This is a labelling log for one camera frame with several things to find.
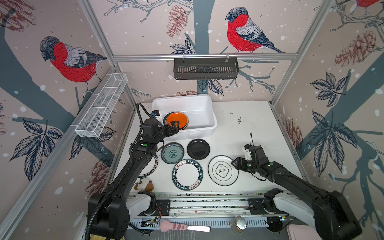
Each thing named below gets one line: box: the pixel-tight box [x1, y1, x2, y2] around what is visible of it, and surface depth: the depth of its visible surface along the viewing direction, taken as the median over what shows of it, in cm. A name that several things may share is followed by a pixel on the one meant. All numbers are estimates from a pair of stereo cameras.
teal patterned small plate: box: [160, 142, 185, 164], surface depth 95 cm
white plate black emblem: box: [207, 155, 239, 187], surface depth 87 cm
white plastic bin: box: [152, 94, 218, 142], surface depth 109 cm
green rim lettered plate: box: [171, 159, 204, 191], surface depth 86 cm
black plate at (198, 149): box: [187, 138, 211, 160], surface depth 97 cm
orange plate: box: [166, 112, 188, 130], surface depth 109 cm
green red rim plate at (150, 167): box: [138, 153, 159, 178], surface depth 88 cm
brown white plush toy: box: [133, 177, 154, 192], surface depth 81 cm
